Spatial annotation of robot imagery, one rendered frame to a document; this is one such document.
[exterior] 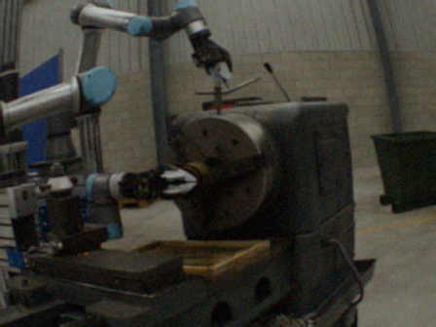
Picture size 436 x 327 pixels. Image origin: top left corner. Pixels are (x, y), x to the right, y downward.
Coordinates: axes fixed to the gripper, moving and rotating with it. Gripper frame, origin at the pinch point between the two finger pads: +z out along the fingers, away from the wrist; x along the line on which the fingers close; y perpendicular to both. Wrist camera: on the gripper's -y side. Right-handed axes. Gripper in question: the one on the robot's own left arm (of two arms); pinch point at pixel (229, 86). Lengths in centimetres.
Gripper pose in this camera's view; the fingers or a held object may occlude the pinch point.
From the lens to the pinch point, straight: 190.0
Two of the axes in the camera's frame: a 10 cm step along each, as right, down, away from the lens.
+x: 7.7, -4.0, -4.9
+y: -4.9, 1.2, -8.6
